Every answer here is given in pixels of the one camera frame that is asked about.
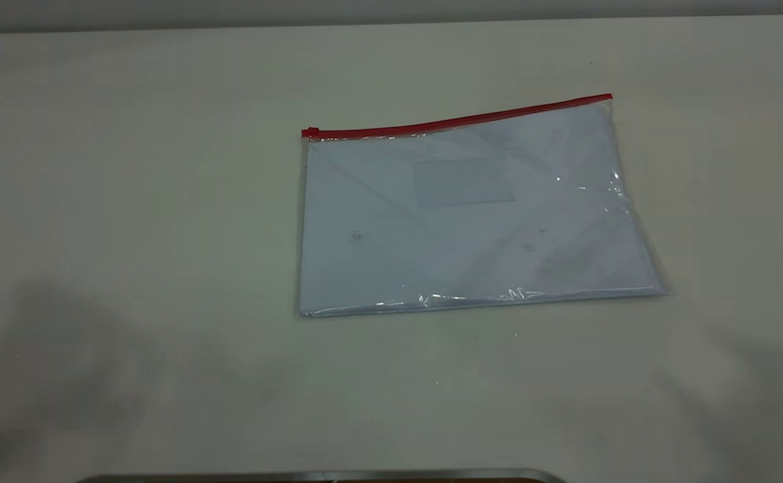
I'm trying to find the transparent zip bag red zipper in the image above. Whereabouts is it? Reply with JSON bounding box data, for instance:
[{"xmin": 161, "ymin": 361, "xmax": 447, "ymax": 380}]
[{"xmin": 297, "ymin": 93, "xmax": 674, "ymax": 319}]

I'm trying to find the silver metal edge strip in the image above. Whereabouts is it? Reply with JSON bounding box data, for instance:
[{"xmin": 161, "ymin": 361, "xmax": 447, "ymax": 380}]
[{"xmin": 76, "ymin": 468, "xmax": 570, "ymax": 483}]

